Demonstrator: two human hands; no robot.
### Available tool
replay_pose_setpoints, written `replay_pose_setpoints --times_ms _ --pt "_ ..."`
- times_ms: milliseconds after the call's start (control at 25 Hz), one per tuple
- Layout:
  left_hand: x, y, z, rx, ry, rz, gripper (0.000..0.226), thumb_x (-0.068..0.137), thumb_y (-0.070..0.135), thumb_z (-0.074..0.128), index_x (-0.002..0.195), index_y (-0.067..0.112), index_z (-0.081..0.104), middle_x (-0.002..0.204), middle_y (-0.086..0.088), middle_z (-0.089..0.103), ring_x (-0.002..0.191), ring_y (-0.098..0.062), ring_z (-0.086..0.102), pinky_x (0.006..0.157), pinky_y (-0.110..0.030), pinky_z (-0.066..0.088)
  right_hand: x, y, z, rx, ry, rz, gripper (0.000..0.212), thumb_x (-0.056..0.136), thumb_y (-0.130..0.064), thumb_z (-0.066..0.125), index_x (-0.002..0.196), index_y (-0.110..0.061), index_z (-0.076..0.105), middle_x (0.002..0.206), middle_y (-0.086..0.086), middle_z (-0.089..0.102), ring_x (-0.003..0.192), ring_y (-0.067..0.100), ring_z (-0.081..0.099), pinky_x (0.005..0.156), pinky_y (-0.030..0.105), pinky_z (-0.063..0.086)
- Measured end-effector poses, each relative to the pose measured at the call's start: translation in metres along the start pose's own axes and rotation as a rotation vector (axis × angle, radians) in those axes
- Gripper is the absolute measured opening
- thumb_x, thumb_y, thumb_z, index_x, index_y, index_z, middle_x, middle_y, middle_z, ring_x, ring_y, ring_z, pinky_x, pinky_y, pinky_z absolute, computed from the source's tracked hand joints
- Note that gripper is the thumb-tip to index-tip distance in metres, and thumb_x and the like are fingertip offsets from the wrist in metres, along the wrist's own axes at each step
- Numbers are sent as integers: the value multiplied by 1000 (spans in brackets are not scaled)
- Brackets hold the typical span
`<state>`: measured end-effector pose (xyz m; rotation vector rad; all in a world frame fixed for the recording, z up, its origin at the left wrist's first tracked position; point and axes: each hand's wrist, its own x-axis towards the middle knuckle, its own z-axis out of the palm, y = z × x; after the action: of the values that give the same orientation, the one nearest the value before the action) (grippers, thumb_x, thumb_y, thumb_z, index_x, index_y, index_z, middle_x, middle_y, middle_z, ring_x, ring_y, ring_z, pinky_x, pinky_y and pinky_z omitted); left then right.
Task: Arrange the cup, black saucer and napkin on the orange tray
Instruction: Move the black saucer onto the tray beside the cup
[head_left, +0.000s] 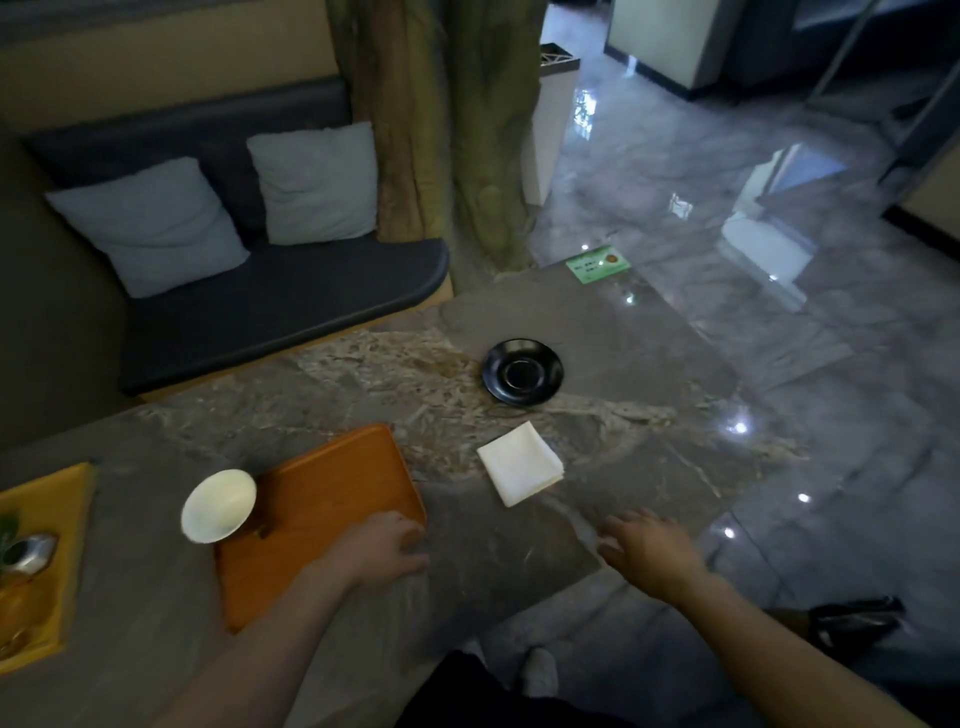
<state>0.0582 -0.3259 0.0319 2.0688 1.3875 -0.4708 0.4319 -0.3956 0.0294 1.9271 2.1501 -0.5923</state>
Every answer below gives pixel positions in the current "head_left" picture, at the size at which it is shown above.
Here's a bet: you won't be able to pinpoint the person's left hand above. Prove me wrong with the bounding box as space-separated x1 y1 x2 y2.
321 511 431 594

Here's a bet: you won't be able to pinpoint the person's right hand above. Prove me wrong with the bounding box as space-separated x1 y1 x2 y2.
597 509 708 606

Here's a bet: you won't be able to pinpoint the person's right forearm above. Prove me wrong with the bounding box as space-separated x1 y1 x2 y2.
669 570 931 728

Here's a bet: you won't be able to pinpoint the person's left forearm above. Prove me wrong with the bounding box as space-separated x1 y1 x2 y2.
148 561 354 728

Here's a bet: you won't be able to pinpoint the orange wooden tray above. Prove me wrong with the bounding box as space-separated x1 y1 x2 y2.
213 423 428 634

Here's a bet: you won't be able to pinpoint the white folded napkin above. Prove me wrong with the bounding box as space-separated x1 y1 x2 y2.
476 420 566 509

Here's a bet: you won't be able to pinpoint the person's white shoe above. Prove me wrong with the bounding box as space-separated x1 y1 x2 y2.
519 648 561 699

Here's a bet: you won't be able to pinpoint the person's dark trousers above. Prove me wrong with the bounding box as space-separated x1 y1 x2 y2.
394 650 642 728

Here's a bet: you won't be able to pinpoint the black saucer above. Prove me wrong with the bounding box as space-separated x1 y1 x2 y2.
480 337 566 409

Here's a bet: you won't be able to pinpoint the white ceramic cup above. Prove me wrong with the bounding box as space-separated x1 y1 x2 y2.
180 468 258 546

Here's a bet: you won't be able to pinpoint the black bag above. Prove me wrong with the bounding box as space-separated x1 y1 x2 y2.
805 595 906 655

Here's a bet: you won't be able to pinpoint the green card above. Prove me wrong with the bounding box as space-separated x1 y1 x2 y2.
564 245 633 286

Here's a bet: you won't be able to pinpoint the dark grey bench seat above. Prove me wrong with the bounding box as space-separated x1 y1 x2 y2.
24 75 452 397

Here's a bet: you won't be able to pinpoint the yellow tray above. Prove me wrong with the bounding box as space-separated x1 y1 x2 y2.
0 462 99 677

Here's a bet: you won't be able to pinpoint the silver metal container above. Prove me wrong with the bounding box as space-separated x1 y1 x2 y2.
0 533 60 578

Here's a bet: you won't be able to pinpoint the small light grey cushion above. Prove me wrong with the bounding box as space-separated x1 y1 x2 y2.
246 121 380 247

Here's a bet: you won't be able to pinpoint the large light grey cushion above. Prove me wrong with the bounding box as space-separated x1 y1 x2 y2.
44 156 251 300

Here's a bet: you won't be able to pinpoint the white bin with black top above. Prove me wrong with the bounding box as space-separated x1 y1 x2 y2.
520 42 582 208

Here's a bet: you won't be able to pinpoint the artificial tree trunk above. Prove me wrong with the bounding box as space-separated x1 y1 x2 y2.
324 0 549 273

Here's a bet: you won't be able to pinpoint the white counter block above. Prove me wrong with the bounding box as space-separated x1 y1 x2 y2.
603 0 745 100

